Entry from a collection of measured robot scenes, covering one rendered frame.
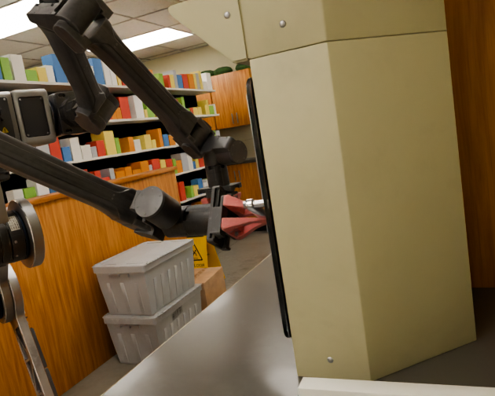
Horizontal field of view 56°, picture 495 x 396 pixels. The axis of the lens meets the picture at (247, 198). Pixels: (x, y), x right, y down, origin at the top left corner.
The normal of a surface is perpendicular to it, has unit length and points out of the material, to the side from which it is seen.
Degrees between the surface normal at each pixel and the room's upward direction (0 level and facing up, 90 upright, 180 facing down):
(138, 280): 95
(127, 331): 96
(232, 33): 90
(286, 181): 90
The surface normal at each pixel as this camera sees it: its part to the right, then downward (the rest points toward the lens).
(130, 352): -0.36, 0.28
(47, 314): 0.90, -0.09
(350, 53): 0.36, 0.07
